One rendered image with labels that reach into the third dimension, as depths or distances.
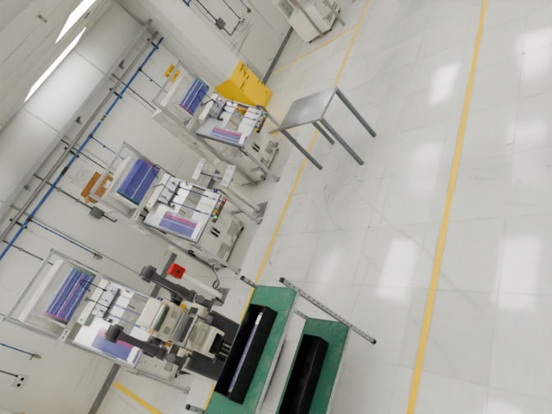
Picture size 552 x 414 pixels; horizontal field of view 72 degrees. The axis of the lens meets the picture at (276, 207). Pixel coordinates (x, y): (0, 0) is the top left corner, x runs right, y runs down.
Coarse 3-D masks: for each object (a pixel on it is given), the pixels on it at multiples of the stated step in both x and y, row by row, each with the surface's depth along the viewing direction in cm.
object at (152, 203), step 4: (164, 176) 474; (168, 176) 474; (164, 180) 472; (164, 184) 469; (156, 188) 466; (160, 188) 466; (156, 192) 464; (160, 192) 464; (152, 196) 461; (156, 196) 461; (152, 200) 458; (156, 200) 461; (148, 204) 456; (152, 204) 456; (156, 204) 464; (148, 208) 460; (152, 208) 457
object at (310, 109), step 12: (312, 96) 427; (324, 96) 406; (300, 108) 431; (312, 108) 410; (324, 108) 391; (348, 108) 419; (288, 120) 436; (300, 120) 415; (312, 120) 395; (324, 120) 391; (360, 120) 427; (324, 132) 483; (336, 132) 401; (372, 132) 438
